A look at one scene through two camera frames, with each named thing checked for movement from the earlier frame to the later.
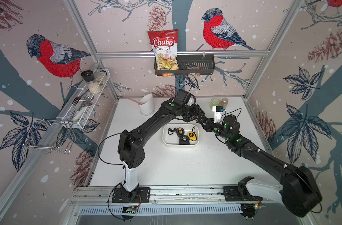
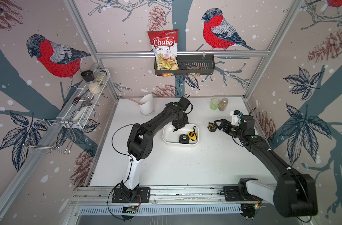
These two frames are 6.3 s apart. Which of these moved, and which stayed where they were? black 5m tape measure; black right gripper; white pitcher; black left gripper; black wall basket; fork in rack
Moved: black right gripper; black left gripper
Stayed: black wall basket; fork in rack; black 5m tape measure; white pitcher
